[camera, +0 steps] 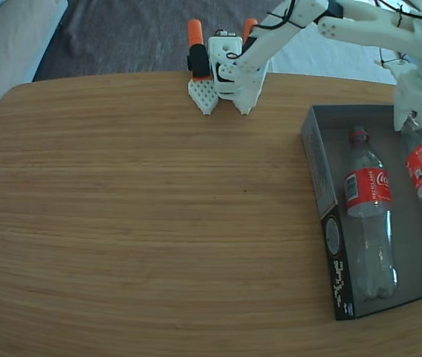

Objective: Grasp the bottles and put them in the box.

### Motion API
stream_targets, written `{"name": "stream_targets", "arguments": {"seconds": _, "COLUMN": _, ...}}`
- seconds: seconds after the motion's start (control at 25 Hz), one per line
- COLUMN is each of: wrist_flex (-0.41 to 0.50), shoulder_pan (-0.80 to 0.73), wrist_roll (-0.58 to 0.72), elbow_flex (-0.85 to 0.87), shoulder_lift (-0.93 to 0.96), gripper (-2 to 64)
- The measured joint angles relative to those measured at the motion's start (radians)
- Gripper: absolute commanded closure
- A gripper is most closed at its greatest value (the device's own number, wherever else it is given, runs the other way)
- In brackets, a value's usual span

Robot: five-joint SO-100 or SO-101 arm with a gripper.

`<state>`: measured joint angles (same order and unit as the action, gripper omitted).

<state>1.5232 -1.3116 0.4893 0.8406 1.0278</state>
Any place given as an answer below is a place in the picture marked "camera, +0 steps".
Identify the white cushion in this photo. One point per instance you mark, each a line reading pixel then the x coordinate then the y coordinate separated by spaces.
pixel 344 59

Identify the light grey sofa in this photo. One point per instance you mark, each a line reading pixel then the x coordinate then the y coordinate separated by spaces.
pixel 3 56

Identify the dark grey rug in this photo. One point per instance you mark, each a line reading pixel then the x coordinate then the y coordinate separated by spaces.
pixel 122 37

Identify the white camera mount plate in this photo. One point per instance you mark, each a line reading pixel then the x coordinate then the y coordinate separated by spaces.
pixel 406 70

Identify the grey cardboard box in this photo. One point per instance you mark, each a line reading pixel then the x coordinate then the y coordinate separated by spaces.
pixel 411 230

